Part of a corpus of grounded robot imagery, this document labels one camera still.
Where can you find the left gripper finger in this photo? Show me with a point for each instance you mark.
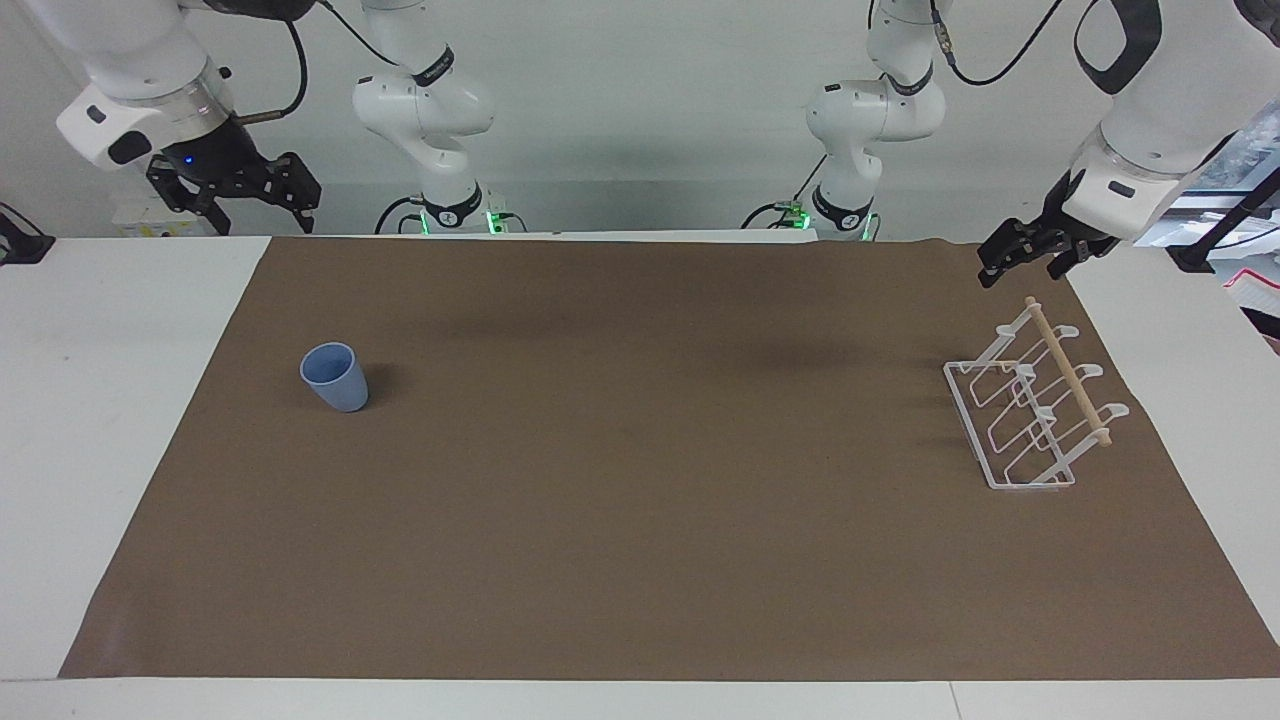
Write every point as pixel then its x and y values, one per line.
pixel 1010 250
pixel 1080 254

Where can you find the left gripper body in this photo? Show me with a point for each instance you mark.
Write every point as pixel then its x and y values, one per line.
pixel 1055 225

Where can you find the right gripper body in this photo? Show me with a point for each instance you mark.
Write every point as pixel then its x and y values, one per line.
pixel 215 158

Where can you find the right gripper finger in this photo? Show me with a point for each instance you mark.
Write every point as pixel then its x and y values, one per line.
pixel 300 185
pixel 198 198

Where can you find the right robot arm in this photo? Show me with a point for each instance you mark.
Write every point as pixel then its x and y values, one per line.
pixel 430 110

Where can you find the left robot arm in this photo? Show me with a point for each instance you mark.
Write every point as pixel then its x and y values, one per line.
pixel 880 110

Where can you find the blue cup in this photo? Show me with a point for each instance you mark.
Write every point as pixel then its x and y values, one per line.
pixel 338 385

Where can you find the black stand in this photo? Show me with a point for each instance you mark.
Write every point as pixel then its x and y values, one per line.
pixel 1215 235
pixel 22 245

